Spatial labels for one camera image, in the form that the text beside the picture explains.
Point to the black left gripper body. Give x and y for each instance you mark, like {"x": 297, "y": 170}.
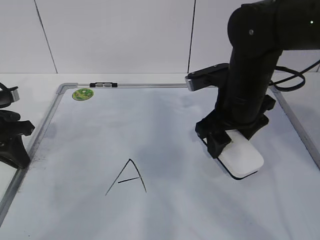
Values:
{"x": 11, "y": 126}

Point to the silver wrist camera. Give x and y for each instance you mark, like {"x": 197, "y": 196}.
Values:
{"x": 8, "y": 95}
{"x": 210, "y": 76}

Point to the round green magnet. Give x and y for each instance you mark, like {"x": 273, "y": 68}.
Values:
{"x": 82, "y": 94}

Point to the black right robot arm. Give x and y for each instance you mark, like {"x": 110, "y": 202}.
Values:
{"x": 259, "y": 33}

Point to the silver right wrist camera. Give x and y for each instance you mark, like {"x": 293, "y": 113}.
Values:
{"x": 210, "y": 76}

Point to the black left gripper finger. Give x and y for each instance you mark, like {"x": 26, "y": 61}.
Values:
{"x": 13, "y": 153}

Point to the white board with grey frame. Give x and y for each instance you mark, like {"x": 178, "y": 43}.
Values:
{"x": 127, "y": 164}

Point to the white eraser with black felt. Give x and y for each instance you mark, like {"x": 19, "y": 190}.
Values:
{"x": 239, "y": 158}

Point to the black and silver frame clip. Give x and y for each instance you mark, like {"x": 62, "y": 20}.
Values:
{"x": 103, "y": 85}

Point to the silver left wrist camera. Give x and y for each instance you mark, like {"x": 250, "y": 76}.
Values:
{"x": 8, "y": 95}

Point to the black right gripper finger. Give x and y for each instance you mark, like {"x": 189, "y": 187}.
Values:
{"x": 216, "y": 142}
{"x": 248, "y": 133}

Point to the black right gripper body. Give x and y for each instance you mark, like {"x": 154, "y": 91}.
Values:
{"x": 216, "y": 121}

